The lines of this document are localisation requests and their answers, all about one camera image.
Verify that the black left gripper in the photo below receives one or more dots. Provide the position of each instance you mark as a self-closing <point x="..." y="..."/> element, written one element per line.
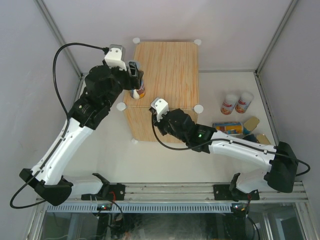
<point x="132" y="82"/>

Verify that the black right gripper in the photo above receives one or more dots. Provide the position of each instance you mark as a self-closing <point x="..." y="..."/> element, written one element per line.
<point x="159" y="124"/>

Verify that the blue can with spoon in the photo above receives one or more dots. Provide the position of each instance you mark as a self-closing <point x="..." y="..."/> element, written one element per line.
<point x="138" y="93"/>

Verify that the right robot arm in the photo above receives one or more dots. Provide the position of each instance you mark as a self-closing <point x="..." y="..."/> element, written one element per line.
<point x="277" y="164"/>

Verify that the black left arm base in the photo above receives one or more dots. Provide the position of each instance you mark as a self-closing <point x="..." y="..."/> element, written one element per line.
<point x="108" y="191"/>

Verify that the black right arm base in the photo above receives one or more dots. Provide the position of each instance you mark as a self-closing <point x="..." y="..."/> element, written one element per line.
<point x="229" y="192"/>

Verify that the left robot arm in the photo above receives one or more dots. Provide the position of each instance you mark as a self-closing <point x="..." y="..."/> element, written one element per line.
<point x="103" y="85"/>

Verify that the wooden cabinet box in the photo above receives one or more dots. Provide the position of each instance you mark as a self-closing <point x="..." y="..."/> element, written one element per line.
<point x="171" y="73"/>

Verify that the blue yellow lying can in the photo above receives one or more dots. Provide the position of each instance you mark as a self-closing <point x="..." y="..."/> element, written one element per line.
<point x="230" y="128"/>

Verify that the white red label can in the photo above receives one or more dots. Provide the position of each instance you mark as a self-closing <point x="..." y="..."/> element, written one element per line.
<point x="244" y="102"/>
<point x="228" y="104"/>

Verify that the gold rectangular tin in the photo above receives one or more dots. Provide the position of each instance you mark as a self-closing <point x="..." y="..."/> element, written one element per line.
<point x="250" y="125"/>

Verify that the blue rectangular tin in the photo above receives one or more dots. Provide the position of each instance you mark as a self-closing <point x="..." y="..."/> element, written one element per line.
<point x="260" y="138"/>

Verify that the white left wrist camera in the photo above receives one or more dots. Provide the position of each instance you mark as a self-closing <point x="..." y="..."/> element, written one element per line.
<point x="114" y="57"/>

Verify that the aluminium mounting rail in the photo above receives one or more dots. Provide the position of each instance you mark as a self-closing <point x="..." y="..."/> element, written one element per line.
<point x="200" y="192"/>

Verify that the grey slotted cable duct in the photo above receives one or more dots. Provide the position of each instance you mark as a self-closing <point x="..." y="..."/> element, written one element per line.
<point x="136" y="208"/>

